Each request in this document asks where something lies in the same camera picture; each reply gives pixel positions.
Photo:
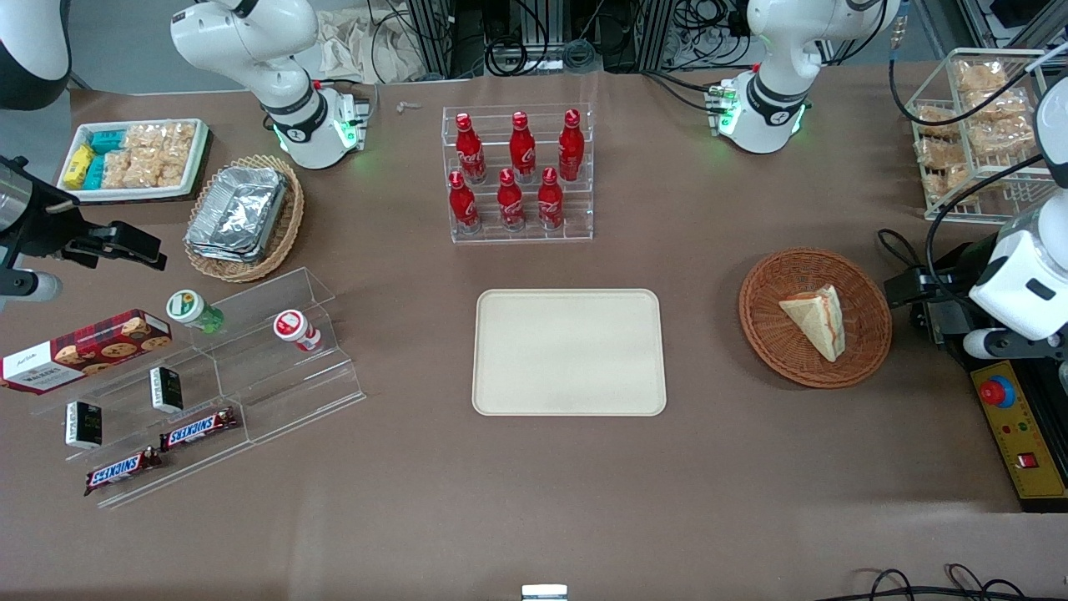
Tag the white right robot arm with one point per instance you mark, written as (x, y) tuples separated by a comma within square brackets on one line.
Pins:
[(284, 100)]

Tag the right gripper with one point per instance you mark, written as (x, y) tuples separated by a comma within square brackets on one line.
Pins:
[(52, 231)]

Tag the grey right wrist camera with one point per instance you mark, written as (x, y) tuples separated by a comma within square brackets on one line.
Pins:
[(33, 286)]

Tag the teal snack packet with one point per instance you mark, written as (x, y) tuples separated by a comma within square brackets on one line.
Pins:
[(95, 172), (107, 141)]

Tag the clear acrylic stepped shelf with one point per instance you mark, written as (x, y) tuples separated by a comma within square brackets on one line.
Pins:
[(284, 392)]

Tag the clear rice cracker bag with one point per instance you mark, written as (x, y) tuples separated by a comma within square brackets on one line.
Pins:
[(980, 75), (146, 165), (117, 169), (1004, 136), (936, 152), (936, 119), (177, 154), (999, 104), (947, 182)]

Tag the clear acrylic bottle rack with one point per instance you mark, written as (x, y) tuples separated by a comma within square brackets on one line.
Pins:
[(584, 225)]

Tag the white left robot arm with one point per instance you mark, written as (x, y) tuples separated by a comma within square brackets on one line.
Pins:
[(776, 92)]

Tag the Snickers chocolate bar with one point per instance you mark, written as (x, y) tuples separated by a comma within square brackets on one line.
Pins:
[(121, 470), (198, 429)]

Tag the small clear plastic piece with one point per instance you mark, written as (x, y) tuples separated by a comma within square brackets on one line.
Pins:
[(409, 106)]

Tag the white rectangular snack tray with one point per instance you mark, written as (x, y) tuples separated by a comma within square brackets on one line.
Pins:
[(200, 159)]

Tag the aluminium frame rack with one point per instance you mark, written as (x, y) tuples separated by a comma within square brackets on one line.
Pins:
[(534, 33)]

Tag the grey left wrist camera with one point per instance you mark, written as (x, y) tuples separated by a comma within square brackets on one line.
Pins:
[(1005, 344)]

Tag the beige crumpled cloth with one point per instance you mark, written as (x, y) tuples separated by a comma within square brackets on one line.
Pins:
[(359, 46)]

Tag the yellow snack packet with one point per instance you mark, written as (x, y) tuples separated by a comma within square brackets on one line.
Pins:
[(78, 165)]

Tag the triangular sandwich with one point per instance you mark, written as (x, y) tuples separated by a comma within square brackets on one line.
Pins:
[(822, 321)]

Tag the red tartan cookie box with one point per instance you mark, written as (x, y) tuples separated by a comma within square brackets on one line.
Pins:
[(83, 351)]

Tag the beige plastic tray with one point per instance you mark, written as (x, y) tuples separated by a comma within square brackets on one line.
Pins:
[(567, 351)]

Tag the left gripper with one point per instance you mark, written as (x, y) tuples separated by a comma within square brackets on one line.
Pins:
[(951, 284)]

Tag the small black white box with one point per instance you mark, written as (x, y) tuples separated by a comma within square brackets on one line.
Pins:
[(83, 425), (167, 390)]

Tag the red cola bottle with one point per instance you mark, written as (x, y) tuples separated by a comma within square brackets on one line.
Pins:
[(469, 152), (510, 202), (571, 147), (462, 204), (550, 200), (522, 148)]

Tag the round brown wicker basket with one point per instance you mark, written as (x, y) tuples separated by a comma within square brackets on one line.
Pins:
[(776, 325)]

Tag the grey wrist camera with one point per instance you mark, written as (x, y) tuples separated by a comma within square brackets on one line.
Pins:
[(1005, 344), (33, 286)]

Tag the black yellow emergency stop box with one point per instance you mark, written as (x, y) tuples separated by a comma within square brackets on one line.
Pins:
[(1026, 451)]

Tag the stacked aluminium foil trays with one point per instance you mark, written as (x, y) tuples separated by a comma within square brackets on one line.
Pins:
[(238, 213)]

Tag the oval light wicker basket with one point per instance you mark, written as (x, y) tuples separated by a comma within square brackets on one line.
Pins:
[(288, 225)]

